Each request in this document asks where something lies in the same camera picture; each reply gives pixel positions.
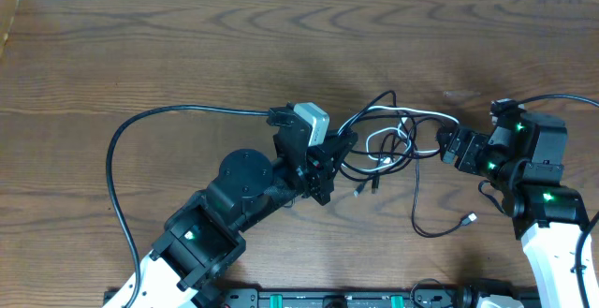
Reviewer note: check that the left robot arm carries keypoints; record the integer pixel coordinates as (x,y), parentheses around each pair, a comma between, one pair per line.
(204,237)

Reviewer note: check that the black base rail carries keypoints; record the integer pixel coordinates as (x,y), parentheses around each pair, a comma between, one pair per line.
(425,297)

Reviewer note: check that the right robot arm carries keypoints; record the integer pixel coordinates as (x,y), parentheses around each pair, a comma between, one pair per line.
(549,219)

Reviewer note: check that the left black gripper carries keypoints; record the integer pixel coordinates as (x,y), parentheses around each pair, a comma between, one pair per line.
(314,169)

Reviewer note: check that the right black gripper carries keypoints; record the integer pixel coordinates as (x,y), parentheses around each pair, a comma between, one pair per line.
(466,161)

